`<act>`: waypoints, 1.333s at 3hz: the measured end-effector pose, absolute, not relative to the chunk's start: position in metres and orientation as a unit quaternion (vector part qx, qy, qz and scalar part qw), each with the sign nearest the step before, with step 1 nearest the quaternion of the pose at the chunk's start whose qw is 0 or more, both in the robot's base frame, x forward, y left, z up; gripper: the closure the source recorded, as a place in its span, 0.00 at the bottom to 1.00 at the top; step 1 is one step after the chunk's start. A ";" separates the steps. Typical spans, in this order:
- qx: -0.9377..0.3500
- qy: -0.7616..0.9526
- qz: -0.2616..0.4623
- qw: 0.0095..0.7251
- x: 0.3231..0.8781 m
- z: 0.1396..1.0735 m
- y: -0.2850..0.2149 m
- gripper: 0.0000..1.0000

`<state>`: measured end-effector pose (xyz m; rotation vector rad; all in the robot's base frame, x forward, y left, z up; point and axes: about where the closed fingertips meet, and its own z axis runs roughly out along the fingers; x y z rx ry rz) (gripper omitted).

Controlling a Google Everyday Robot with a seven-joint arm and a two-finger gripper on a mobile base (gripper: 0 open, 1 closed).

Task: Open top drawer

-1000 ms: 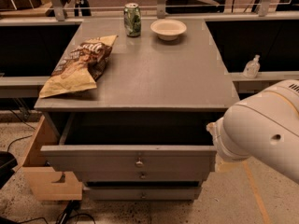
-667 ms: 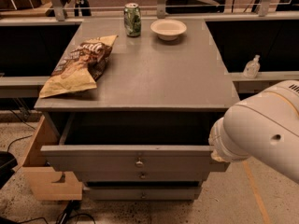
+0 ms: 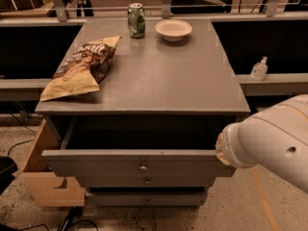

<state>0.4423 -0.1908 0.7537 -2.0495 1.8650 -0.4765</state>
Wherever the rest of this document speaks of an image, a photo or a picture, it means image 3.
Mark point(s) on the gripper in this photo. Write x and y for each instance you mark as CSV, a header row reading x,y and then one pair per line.
x,y
226,147

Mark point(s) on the grey top drawer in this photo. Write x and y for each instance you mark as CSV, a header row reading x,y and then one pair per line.
x,y
136,145

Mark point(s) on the grey drawer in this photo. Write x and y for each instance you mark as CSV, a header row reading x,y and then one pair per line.
x,y
136,145
146,199
145,181

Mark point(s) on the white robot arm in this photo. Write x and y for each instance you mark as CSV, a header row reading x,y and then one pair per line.
x,y
275,138

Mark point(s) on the grey drawer cabinet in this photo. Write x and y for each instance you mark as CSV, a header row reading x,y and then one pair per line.
x,y
150,76

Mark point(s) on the grey bottom drawer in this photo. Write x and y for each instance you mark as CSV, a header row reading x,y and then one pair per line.
x,y
146,199

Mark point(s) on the grey middle drawer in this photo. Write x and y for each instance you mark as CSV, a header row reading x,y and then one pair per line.
x,y
145,181

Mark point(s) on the clear sanitizer bottle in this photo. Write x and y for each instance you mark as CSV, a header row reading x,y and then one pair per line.
x,y
259,70

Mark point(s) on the grey side shelf right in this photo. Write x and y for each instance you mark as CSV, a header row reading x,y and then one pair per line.
x,y
275,84

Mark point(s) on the grey side shelf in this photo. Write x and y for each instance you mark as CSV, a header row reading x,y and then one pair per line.
x,y
21,89
275,84

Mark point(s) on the white paper bowl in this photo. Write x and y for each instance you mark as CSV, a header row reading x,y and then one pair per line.
x,y
173,30

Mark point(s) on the black office chair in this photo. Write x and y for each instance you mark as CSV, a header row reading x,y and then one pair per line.
x,y
200,0

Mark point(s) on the green soda can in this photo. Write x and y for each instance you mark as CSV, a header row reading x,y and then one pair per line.
x,y
136,20

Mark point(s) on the brown yellow chip bag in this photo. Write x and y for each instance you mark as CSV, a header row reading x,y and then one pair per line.
x,y
83,71

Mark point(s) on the light wooden box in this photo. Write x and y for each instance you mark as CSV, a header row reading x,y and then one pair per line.
x,y
46,188

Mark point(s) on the black object at left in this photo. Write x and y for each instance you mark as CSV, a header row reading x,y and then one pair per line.
x,y
7,168

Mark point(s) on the grey side shelf left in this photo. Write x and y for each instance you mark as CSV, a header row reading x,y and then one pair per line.
x,y
21,89

